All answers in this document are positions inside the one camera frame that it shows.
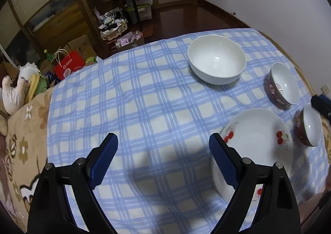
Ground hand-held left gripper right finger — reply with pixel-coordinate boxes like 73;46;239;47
208;133;302;234

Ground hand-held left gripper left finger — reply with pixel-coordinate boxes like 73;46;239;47
27;133;119;234

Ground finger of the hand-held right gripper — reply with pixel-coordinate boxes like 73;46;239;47
311;95;331;121

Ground red patterned bowl white inside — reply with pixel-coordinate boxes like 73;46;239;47
293;106;324;147

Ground bowl with red character inside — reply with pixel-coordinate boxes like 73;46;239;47
264;62;300;111

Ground large cherry print plate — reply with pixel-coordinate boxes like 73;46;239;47
210;108;294;203

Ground plain white bowl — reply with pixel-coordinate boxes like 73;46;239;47
187;35;246;86

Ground blue plaid cloth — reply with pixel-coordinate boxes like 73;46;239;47
47;28;330;234

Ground yellow-green plush item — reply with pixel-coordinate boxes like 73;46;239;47
27;74;49;101

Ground red shopping bag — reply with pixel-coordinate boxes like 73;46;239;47
53;49;86;81

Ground white plush toy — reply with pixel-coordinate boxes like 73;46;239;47
1;62;42;115

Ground cardboard box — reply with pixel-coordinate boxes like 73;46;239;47
0;60;20;82
66;34;97;62

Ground pink packages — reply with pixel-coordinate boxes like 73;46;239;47
114;31;145;48

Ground woven basket with socks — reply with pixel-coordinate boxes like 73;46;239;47
100;10;128;41

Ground wooden cabinet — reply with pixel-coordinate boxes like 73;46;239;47
0;0;122;64

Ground small dark folding table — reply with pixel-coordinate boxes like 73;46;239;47
102;0;145;39

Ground clear plastic storage box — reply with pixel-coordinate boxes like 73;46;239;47
124;0;153;23

